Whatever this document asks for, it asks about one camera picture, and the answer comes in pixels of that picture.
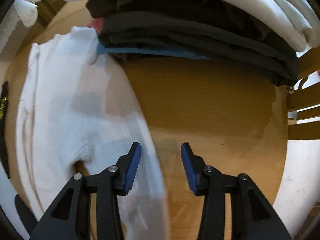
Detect blue folded garment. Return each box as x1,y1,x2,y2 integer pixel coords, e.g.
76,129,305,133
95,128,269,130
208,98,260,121
96,42,213,60

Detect white lace tablecloth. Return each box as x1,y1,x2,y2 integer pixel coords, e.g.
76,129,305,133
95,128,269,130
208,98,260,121
0,0,63,55

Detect stack of folded clothes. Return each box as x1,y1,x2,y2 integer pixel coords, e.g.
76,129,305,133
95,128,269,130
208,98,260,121
86,0,299,87

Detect black garment with yellow print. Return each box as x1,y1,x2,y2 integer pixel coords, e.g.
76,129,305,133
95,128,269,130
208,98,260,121
0,81,11,179

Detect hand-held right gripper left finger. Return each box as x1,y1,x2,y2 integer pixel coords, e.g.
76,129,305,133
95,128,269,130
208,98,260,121
29,142,142,240

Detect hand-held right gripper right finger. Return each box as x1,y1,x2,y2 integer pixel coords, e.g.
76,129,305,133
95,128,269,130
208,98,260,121
180,142,292,240

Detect wooden slatted crate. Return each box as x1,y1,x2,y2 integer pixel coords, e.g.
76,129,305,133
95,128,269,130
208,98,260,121
282,47,320,140

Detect person's leg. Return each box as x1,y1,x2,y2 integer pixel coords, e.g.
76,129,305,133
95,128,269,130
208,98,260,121
14,194,38,230

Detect red folded garment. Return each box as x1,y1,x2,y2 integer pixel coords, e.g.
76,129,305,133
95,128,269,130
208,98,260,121
87,17,104,34

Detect white knitted cardigan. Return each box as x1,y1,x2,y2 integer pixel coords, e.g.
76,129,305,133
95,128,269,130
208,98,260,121
15,26,168,240

